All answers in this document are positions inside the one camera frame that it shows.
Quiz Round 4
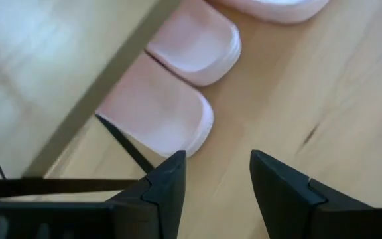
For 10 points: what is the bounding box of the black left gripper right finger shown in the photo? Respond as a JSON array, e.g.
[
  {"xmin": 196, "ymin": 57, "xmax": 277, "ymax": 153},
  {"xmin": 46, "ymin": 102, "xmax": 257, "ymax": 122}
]
[{"xmin": 249, "ymin": 149, "xmax": 375, "ymax": 239}]

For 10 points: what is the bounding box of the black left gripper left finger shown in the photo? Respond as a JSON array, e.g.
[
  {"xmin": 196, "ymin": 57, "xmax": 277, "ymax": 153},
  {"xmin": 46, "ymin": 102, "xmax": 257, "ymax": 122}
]
[{"xmin": 107, "ymin": 149, "xmax": 188, "ymax": 239}]

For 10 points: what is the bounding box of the pink rubber slide sandal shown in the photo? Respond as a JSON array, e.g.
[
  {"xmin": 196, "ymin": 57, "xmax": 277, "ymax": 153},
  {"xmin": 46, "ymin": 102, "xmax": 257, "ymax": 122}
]
[
  {"xmin": 95, "ymin": 52, "xmax": 216, "ymax": 159},
  {"xmin": 210, "ymin": 0, "xmax": 331, "ymax": 26},
  {"xmin": 145, "ymin": 0, "xmax": 243, "ymax": 88}
]

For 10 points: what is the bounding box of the wooden shelf with black legs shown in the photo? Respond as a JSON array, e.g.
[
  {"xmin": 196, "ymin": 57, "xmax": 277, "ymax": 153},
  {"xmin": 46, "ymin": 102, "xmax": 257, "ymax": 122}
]
[{"xmin": 0, "ymin": 0, "xmax": 182, "ymax": 200}]

